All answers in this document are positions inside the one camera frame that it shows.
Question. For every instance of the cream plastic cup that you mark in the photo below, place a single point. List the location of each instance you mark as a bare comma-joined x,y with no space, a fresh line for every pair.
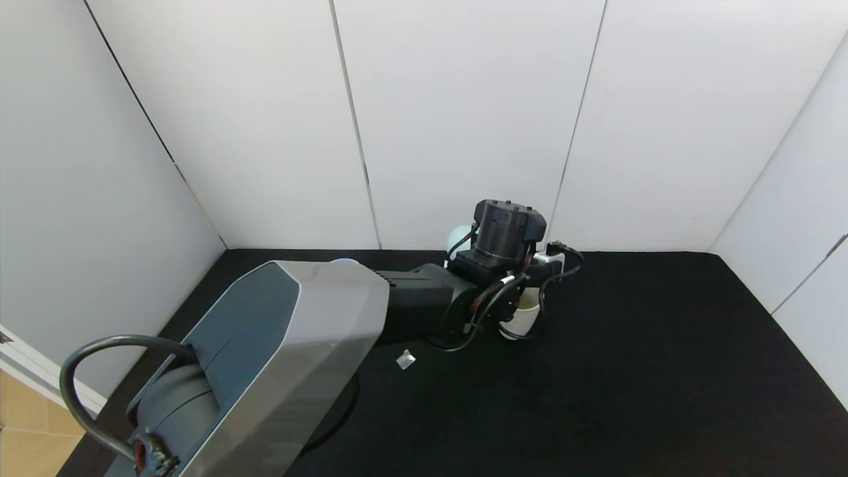
523,321

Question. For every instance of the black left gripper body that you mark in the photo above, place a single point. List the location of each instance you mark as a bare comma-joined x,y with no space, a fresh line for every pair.
544,275

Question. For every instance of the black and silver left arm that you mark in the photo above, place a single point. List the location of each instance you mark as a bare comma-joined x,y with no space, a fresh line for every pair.
285,344

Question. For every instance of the white baseboard strip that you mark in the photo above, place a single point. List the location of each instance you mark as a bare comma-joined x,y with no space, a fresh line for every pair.
33,371

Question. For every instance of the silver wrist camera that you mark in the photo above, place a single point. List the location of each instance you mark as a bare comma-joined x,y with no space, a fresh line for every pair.
550,257

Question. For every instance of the teal plastic cup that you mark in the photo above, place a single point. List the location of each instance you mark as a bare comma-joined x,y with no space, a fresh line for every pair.
458,240

